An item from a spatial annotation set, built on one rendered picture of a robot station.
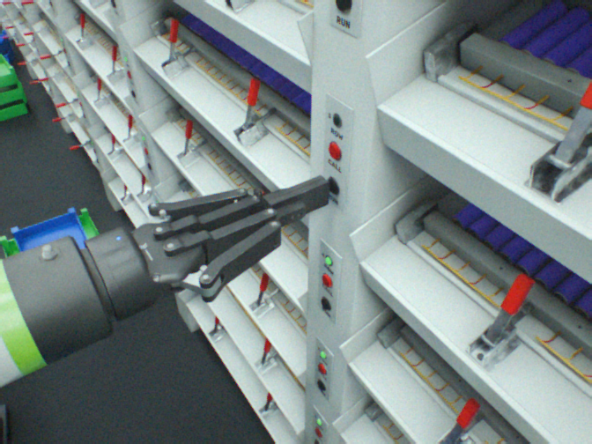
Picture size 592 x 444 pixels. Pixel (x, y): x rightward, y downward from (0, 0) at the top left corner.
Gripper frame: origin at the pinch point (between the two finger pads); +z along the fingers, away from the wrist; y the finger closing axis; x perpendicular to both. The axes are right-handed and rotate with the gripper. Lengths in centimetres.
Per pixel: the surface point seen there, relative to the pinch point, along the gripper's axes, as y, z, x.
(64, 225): -123, -15, -85
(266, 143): -20.0, 8.1, -6.3
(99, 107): -118, 6, -44
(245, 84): -31.2, 11.2, -2.7
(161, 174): -65, 6, -38
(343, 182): 1.4, 4.6, 1.3
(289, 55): -9.0, 5.0, 10.9
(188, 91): -41.9, 6.2, -7.0
